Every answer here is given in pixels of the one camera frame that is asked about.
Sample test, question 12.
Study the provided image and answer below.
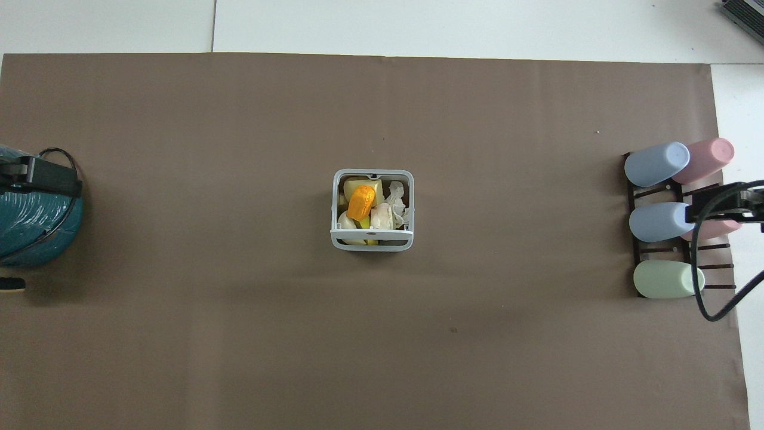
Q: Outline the pale yellow fruit peel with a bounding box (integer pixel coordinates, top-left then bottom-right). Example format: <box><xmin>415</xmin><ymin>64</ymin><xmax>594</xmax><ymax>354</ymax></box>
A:
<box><xmin>343</xmin><ymin>177</ymin><xmax>383</xmax><ymax>207</ymax></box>

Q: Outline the blue plastic cup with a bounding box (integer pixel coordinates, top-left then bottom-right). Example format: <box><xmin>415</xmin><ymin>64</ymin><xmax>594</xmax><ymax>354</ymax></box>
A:
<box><xmin>629</xmin><ymin>202</ymin><xmax>697</xmax><ymax>244</ymax></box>
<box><xmin>624</xmin><ymin>142</ymin><xmax>691</xmax><ymax>188</ymax></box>

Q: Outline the green plastic cup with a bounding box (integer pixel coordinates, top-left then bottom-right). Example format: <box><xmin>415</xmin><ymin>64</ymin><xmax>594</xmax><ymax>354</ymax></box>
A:
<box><xmin>633</xmin><ymin>260</ymin><xmax>706</xmax><ymax>299</ymax></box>

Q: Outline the pinkish white crumpled paper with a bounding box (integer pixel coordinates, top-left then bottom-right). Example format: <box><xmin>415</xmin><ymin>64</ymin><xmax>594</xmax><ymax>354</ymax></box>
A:
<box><xmin>369</xmin><ymin>203</ymin><xmax>395</xmax><ymax>231</ymax></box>

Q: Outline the black cable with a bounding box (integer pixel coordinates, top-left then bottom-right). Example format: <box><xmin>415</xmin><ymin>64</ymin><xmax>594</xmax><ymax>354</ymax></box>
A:
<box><xmin>691</xmin><ymin>179</ymin><xmax>764</xmax><ymax>323</ymax></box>
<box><xmin>33</xmin><ymin>148</ymin><xmax>85</xmax><ymax>251</ymax></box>

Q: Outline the teal plastic bowl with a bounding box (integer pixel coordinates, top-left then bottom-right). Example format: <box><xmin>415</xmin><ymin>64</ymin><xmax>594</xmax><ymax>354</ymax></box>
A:
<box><xmin>0</xmin><ymin>145</ymin><xmax>84</xmax><ymax>268</ymax></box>

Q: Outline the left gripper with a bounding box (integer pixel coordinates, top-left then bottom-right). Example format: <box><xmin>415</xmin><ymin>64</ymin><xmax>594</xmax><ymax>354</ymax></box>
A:
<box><xmin>0</xmin><ymin>154</ymin><xmax>33</xmax><ymax>194</ymax></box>

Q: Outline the white crumpled tissue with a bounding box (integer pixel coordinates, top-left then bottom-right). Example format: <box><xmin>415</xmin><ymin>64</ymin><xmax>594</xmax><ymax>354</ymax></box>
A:
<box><xmin>385</xmin><ymin>181</ymin><xmax>411</xmax><ymax>227</ymax></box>

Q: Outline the orange crumpled wrapper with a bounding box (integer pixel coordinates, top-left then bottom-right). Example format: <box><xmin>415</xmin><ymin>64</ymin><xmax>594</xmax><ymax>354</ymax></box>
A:
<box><xmin>347</xmin><ymin>185</ymin><xmax>376</xmax><ymax>221</ymax></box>

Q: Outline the black cup rack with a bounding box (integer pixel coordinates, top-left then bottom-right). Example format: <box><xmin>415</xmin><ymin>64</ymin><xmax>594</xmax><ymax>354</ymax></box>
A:
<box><xmin>622</xmin><ymin>152</ymin><xmax>738</xmax><ymax>299</ymax></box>

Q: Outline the pink plastic cup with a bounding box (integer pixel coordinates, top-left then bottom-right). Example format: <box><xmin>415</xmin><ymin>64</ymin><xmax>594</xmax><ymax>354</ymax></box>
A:
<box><xmin>680</xmin><ymin>219</ymin><xmax>744</xmax><ymax>242</ymax></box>
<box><xmin>672</xmin><ymin>138</ymin><xmax>736</xmax><ymax>185</ymax></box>

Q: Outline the small grey trash can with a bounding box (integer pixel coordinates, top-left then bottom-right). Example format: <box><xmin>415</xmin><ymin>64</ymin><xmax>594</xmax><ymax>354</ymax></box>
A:
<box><xmin>330</xmin><ymin>169</ymin><xmax>415</xmax><ymax>252</ymax></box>

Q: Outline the bright yellow peel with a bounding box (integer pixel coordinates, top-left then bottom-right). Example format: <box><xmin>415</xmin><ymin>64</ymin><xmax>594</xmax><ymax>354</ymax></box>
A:
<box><xmin>356</xmin><ymin>217</ymin><xmax>379</xmax><ymax>246</ymax></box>

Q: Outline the dark grey device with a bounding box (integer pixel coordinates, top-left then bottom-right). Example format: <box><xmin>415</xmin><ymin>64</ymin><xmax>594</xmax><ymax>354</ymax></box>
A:
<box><xmin>718</xmin><ymin>0</ymin><xmax>764</xmax><ymax>29</ymax></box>

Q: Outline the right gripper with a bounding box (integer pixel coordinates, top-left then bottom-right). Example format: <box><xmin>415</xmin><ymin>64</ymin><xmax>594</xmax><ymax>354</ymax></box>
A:
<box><xmin>739</xmin><ymin>186</ymin><xmax>764</xmax><ymax>232</ymax></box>

